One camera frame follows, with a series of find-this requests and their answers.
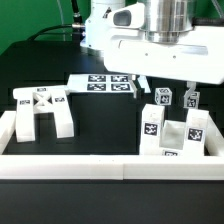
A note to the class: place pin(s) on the white U-shaped fence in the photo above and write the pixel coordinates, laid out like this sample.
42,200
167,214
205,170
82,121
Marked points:
118,167

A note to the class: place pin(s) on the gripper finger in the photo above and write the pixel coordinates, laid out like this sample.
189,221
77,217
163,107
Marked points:
191,86
134,85

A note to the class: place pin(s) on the white marker base plate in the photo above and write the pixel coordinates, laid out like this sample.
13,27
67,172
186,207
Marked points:
101,83

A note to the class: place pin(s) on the white nut cube left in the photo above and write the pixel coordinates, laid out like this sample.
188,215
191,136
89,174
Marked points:
163,96

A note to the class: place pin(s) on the white chair back frame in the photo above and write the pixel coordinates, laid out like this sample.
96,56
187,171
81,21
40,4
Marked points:
42,100

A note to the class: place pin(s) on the white chair seat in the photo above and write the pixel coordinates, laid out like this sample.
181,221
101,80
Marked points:
172,139

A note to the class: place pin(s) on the white nut cube right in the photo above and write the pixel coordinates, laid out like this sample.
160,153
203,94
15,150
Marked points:
192,101

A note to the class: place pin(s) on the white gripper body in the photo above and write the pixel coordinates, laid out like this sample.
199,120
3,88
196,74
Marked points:
164,38

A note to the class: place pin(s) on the white nut cube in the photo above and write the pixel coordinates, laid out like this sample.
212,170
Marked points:
192,101
163,96

